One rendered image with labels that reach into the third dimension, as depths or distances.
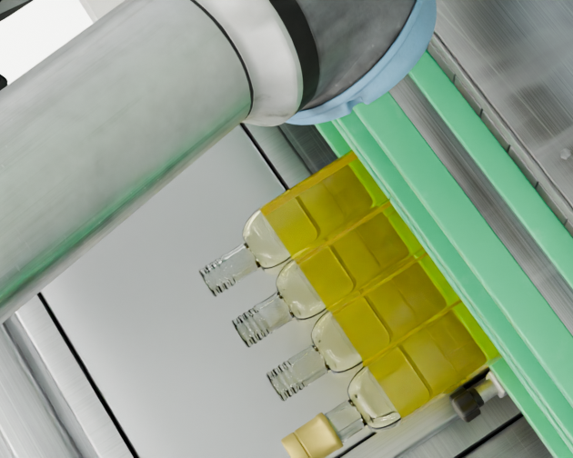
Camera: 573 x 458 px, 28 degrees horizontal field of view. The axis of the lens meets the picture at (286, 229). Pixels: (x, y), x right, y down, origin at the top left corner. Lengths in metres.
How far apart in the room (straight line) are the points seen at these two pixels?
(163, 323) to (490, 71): 0.44
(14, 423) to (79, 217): 0.68
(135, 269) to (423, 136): 0.39
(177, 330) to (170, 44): 0.65
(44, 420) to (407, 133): 0.49
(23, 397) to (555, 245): 0.57
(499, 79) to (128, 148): 0.47
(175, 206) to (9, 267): 0.71
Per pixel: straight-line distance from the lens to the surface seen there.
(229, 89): 0.57
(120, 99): 0.54
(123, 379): 1.17
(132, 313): 1.19
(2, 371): 1.21
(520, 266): 0.91
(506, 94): 0.94
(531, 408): 1.06
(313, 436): 1.00
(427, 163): 0.93
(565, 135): 0.93
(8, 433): 1.20
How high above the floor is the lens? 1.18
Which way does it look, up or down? 7 degrees down
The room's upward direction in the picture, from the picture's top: 122 degrees counter-clockwise
